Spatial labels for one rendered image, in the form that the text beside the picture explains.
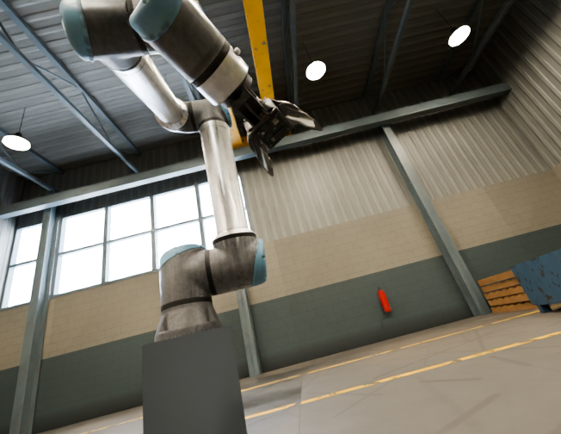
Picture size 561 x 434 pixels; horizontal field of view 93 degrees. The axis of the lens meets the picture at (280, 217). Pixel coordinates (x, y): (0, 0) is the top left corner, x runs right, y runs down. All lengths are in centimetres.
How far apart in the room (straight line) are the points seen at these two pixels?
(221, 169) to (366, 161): 777
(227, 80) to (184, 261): 56
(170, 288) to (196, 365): 22
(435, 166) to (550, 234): 315
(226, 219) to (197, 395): 48
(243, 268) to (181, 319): 22
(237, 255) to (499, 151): 976
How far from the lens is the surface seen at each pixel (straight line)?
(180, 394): 79
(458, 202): 871
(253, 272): 83
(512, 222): 915
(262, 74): 674
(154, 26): 48
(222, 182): 94
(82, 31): 63
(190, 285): 85
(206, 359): 78
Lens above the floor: 53
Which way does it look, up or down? 24 degrees up
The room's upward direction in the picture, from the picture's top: 15 degrees counter-clockwise
